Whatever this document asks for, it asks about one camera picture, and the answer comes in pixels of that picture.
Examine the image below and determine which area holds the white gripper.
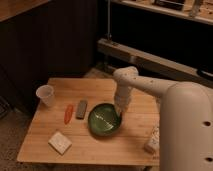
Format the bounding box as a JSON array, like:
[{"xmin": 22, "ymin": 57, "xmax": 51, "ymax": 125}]
[{"xmin": 114, "ymin": 85, "xmax": 132, "ymax": 113}]

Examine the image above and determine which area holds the green ceramic bowl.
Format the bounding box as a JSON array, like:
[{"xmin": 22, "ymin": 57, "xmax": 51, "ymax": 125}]
[{"xmin": 88, "ymin": 103, "xmax": 122, "ymax": 136}]

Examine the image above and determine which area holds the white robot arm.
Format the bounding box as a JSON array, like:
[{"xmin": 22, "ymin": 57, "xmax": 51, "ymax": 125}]
[{"xmin": 113, "ymin": 66, "xmax": 213, "ymax": 171}]

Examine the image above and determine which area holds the grey rectangular block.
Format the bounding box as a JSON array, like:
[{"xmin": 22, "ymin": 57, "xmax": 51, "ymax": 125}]
[{"xmin": 76, "ymin": 100, "xmax": 87, "ymax": 119}]

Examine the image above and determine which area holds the wooden table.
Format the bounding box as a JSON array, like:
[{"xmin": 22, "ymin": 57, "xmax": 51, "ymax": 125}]
[{"xmin": 17, "ymin": 78, "xmax": 159, "ymax": 166}]

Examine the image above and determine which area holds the orange carrot toy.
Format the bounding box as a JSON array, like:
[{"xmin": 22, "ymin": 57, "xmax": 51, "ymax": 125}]
[{"xmin": 64, "ymin": 105, "xmax": 73, "ymax": 124}]

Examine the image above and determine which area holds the white plastic bottle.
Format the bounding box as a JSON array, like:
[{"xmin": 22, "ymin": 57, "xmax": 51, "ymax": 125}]
[{"xmin": 144, "ymin": 126, "xmax": 159, "ymax": 154}]

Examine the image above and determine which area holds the vertical metal pole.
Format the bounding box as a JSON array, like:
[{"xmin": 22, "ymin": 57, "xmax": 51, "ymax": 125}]
[{"xmin": 107, "ymin": 0, "xmax": 111, "ymax": 41}]

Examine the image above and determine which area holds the clear plastic cup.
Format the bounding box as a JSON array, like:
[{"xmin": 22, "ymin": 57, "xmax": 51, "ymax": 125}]
[{"xmin": 36, "ymin": 85, "xmax": 54, "ymax": 107}]

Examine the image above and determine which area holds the white square sponge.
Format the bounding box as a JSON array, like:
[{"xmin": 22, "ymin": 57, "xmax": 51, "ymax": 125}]
[{"xmin": 48, "ymin": 131, "xmax": 72, "ymax": 155}]

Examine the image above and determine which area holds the background shelf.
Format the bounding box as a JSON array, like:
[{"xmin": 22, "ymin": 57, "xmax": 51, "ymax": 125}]
[{"xmin": 111, "ymin": 0, "xmax": 213, "ymax": 26}]

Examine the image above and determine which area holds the metal beam rail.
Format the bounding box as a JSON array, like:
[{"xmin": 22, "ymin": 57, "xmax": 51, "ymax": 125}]
[{"xmin": 97, "ymin": 38, "xmax": 213, "ymax": 88}]

